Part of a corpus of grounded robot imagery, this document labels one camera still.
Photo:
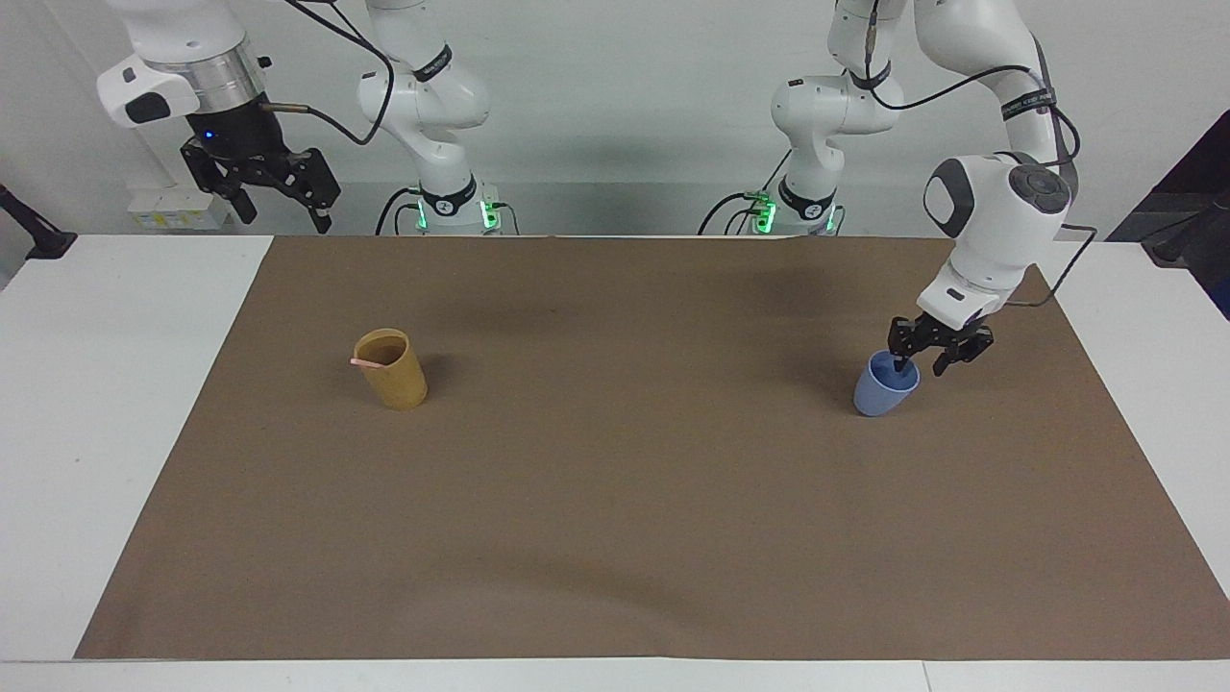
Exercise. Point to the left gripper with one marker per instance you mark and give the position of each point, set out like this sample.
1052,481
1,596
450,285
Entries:
956,333

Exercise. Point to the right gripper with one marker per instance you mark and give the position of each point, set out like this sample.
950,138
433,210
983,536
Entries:
231,135

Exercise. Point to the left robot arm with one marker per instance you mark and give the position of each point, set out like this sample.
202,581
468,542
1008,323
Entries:
999,221

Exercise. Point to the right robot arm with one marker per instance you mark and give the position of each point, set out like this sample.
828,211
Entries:
437,96

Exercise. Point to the blue cup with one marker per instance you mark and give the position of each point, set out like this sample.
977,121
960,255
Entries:
879,394

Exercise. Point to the yellow cup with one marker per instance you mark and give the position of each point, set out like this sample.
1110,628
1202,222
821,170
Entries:
396,380

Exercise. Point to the black stand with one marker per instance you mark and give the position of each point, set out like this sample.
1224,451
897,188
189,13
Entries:
1187,207
38,235

